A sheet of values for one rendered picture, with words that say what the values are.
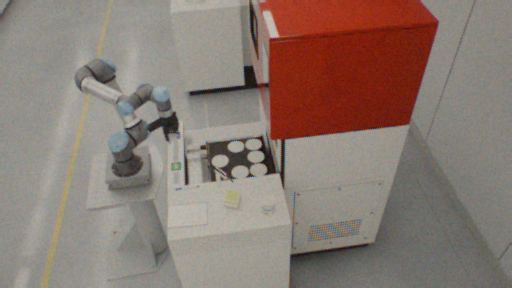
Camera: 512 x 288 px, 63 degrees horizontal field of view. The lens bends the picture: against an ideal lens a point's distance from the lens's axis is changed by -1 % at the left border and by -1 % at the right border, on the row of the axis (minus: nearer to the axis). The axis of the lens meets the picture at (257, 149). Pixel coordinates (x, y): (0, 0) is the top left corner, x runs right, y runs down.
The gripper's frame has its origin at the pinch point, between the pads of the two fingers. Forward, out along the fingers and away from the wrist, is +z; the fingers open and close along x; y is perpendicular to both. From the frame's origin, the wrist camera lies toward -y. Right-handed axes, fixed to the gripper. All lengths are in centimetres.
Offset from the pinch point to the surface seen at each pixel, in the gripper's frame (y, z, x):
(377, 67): 104, -46, -13
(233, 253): 28, 39, -49
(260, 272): 42, 63, -49
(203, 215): 15.4, 18.9, -37.3
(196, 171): 11.4, 27.6, 1.9
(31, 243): -127, 116, 27
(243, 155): 40.3, 25.7, 9.1
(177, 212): 2.0, 18.9, -33.6
